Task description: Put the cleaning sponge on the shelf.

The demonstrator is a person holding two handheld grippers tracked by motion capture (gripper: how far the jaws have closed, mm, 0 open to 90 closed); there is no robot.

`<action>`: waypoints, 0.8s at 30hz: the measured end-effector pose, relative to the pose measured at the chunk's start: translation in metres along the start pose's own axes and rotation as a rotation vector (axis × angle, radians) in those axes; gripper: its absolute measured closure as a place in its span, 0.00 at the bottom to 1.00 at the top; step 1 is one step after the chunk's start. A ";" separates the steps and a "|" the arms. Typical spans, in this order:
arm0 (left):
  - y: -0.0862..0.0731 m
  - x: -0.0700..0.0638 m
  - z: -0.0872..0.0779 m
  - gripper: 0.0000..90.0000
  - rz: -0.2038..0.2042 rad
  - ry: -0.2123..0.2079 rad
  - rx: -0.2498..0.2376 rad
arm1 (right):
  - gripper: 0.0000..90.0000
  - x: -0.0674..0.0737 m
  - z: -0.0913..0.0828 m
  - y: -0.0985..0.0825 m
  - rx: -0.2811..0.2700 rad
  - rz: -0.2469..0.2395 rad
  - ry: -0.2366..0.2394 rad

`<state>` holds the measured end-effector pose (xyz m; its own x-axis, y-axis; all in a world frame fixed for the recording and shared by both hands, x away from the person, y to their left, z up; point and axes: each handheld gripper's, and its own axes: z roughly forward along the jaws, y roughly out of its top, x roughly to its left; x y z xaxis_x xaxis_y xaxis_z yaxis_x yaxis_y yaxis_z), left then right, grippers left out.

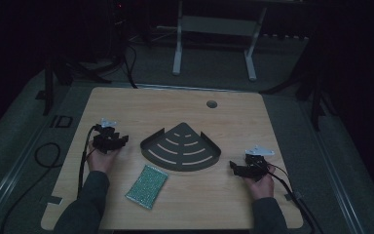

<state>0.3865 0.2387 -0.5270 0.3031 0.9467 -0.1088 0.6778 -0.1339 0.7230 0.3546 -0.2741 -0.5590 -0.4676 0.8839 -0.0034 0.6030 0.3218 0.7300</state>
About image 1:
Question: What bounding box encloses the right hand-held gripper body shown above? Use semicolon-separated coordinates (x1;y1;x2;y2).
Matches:
243;145;277;182

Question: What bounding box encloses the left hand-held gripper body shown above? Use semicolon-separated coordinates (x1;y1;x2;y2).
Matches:
92;117;119;155

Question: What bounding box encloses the green sparkly sponge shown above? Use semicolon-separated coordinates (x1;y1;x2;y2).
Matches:
124;164;169;211

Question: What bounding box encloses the dark grey corner shelf rack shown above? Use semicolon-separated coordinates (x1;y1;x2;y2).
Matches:
139;121;222;173

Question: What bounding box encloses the person's left hand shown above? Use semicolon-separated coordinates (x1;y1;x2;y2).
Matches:
86;141;121;175

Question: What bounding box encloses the person's right hand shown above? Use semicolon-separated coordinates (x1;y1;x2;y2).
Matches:
243;165;277;201

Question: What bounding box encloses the black tripod stand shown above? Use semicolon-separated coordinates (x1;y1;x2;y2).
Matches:
41;57;113;117
261;30;339;133

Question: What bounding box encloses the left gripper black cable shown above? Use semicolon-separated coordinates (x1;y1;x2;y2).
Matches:
76;124;100;200

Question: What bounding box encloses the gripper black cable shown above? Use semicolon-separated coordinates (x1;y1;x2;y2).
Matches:
76;124;100;200
262;163;324;234

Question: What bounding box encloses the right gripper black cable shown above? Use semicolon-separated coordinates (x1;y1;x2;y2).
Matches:
262;163;324;234

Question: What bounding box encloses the black looped floor cable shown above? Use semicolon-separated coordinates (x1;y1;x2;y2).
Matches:
0;141;62;234

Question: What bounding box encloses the black hanging cable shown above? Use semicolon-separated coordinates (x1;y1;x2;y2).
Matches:
122;41;140;90

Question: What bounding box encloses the metal floor rail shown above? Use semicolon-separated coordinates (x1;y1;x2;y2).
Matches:
300;103;368;234
0;85;76;228

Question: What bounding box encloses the white metal table frame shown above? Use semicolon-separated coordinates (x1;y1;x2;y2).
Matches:
170;0;269;83

